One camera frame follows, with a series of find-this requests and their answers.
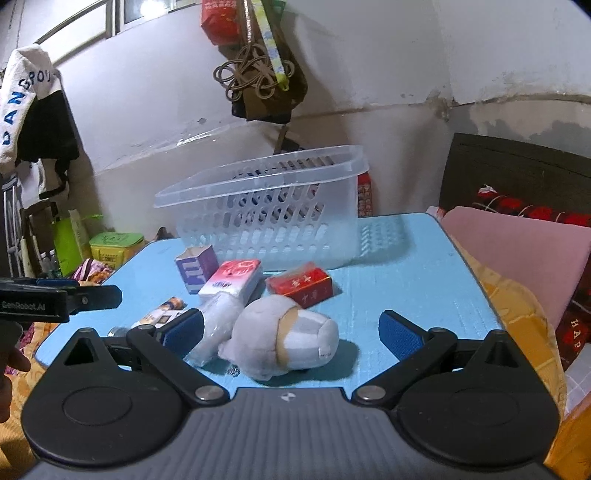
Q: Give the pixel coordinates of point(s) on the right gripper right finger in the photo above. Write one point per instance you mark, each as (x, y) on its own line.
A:
(420, 353)

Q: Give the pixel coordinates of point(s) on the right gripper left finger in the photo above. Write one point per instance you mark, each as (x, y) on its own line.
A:
(162, 350)

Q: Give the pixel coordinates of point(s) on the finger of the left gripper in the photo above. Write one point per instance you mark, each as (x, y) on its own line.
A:
(92, 298)

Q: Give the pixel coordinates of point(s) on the small orange labelled tube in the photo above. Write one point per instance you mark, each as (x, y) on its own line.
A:
(158, 317)

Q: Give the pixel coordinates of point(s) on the clear bottle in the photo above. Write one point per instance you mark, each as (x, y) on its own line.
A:
(220, 313)

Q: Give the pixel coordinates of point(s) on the purple small carton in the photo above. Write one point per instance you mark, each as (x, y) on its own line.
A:
(196, 265)

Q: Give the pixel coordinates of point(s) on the pink tissue pack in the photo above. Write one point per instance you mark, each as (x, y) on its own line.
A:
(238, 278)

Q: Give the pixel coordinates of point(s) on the white plush toy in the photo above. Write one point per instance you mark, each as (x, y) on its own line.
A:
(274, 335)

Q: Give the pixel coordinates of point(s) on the red cigarette box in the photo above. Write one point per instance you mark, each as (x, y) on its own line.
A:
(307, 285)

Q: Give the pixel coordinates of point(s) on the clear plastic basket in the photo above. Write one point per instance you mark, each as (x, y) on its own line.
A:
(285, 210)

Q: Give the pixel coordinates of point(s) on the person left hand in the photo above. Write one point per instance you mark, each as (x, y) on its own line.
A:
(16, 360)

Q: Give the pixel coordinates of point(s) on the green paper bag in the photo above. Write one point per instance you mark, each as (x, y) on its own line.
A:
(71, 240)

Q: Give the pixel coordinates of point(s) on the green yellow tin box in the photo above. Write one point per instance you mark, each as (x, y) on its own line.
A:
(115, 249)

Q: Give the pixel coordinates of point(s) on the red gift box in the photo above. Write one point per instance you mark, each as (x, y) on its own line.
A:
(365, 195)

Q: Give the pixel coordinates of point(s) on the red patterned bedding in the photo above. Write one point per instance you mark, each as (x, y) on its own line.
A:
(490, 200)

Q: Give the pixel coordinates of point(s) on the white black hanging jacket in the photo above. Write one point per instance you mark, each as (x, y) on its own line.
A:
(36, 124)

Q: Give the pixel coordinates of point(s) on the dark wooden headboard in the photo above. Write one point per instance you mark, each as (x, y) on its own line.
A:
(537, 174)

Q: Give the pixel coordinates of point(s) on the brown hanging bag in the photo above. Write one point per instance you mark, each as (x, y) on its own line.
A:
(267, 83)

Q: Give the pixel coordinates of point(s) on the red hanging bag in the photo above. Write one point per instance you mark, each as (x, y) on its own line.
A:
(218, 20)

